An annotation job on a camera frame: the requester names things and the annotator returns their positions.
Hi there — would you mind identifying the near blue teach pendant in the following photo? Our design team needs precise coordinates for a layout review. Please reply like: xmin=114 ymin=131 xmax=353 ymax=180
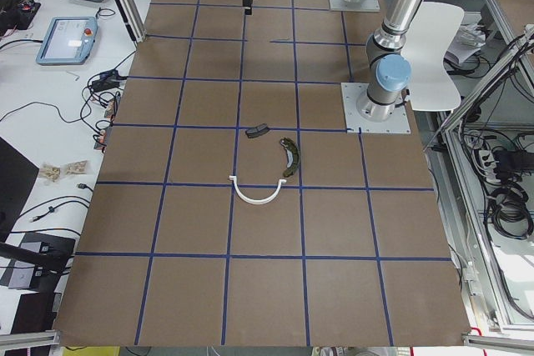
xmin=36 ymin=16 xmax=98 ymax=65

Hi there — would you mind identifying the dark grey brake pad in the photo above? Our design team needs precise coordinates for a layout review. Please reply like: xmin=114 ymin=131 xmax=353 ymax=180
xmin=245 ymin=123 xmax=270 ymax=139

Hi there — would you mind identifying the white plastic chair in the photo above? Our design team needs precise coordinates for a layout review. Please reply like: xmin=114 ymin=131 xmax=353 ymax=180
xmin=401 ymin=2 xmax=464 ymax=112

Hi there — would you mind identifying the white curved plastic bracket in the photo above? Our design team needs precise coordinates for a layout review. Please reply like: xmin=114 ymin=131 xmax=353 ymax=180
xmin=228 ymin=175 xmax=287 ymax=206

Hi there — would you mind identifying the olive green brake shoe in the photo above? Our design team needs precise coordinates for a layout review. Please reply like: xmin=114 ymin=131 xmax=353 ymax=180
xmin=280 ymin=137 xmax=301 ymax=178

